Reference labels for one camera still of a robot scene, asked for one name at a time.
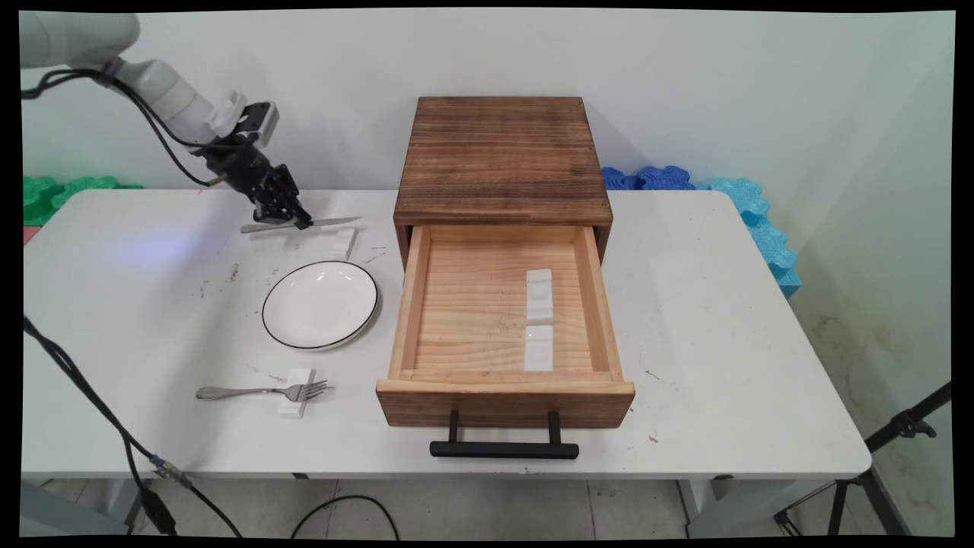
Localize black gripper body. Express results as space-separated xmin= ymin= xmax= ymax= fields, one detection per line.
xmin=199 ymin=134 xmax=279 ymax=196

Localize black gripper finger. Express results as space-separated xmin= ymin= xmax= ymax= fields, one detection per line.
xmin=254 ymin=183 xmax=314 ymax=231
xmin=268 ymin=164 xmax=302 ymax=208

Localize serrated steel table knife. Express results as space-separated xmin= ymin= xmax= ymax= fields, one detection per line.
xmin=240 ymin=216 xmax=362 ymax=234

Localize white plate with black rim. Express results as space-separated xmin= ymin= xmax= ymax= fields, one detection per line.
xmin=262 ymin=260 xmax=379 ymax=352

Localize green foam mat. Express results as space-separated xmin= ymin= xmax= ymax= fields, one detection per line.
xmin=23 ymin=176 xmax=144 ymax=227

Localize steel fork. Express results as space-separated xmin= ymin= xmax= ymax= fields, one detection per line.
xmin=196 ymin=380 xmax=329 ymax=403

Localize light pine wooden drawer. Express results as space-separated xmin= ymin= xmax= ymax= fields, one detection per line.
xmin=376 ymin=225 xmax=636 ymax=429

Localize dark brown wooden cabinet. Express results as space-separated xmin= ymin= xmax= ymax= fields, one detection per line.
xmin=393 ymin=96 xmax=614 ymax=267

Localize blue foam mat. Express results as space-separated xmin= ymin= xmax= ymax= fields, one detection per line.
xmin=601 ymin=166 xmax=697 ymax=191

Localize white table leg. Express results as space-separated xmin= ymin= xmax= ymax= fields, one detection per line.
xmin=680 ymin=478 xmax=807 ymax=538
xmin=21 ymin=479 xmax=142 ymax=536

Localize cyan foam mat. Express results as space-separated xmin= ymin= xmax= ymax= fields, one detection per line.
xmin=694 ymin=177 xmax=803 ymax=299

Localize black tripod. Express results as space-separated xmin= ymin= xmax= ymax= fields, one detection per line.
xmin=774 ymin=381 xmax=953 ymax=537

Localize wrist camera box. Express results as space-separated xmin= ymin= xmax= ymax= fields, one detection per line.
xmin=242 ymin=101 xmax=280 ymax=147

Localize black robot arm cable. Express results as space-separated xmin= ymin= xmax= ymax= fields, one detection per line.
xmin=21 ymin=68 xmax=229 ymax=188

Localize black cable with connector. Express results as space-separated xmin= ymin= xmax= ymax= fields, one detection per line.
xmin=23 ymin=316 xmax=244 ymax=537

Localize black looped floor cable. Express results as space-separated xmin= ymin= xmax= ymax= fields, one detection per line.
xmin=291 ymin=495 xmax=400 ymax=540

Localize black drawer handle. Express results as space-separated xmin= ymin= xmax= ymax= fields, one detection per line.
xmin=429 ymin=411 xmax=580 ymax=460

